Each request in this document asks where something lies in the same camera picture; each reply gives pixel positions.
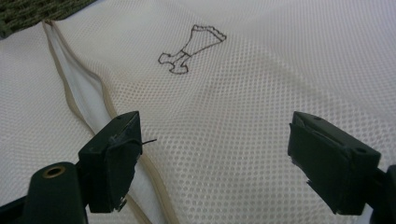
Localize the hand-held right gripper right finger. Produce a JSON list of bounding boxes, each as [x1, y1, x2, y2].
[[287, 110, 382, 216]]

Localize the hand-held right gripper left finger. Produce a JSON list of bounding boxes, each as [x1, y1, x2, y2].
[[78, 110, 144, 215]]

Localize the dark green woven cloth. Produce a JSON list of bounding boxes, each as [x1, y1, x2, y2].
[[0, 0, 98, 40]]

